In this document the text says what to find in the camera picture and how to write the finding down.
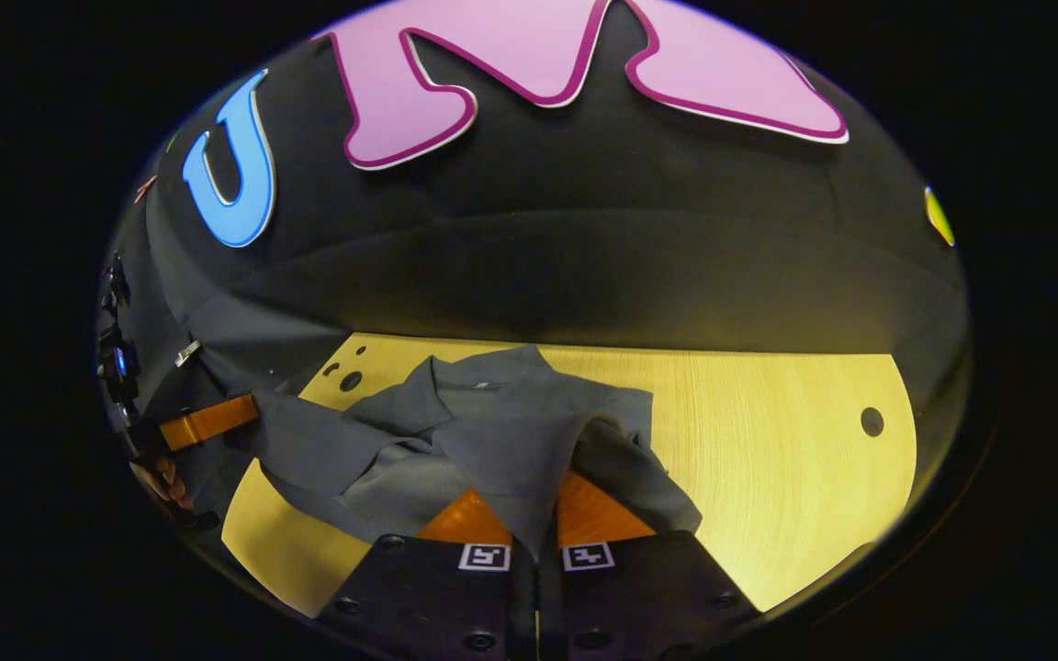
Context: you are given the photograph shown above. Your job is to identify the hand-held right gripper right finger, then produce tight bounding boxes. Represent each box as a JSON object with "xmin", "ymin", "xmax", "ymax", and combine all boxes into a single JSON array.
[{"xmin": 536, "ymin": 473, "xmax": 760, "ymax": 661}]

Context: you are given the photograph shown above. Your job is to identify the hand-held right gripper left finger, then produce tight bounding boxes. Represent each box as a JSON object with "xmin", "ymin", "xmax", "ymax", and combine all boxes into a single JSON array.
[{"xmin": 316, "ymin": 487, "xmax": 539, "ymax": 661}]

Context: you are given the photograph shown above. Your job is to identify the grey long-sleeved shirt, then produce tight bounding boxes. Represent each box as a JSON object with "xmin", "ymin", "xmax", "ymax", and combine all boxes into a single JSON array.
[{"xmin": 249, "ymin": 344, "xmax": 704, "ymax": 556}]

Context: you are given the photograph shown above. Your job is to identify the black backdrop cloth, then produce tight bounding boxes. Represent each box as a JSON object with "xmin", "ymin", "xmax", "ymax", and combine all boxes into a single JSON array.
[{"xmin": 96, "ymin": 0, "xmax": 971, "ymax": 442}]

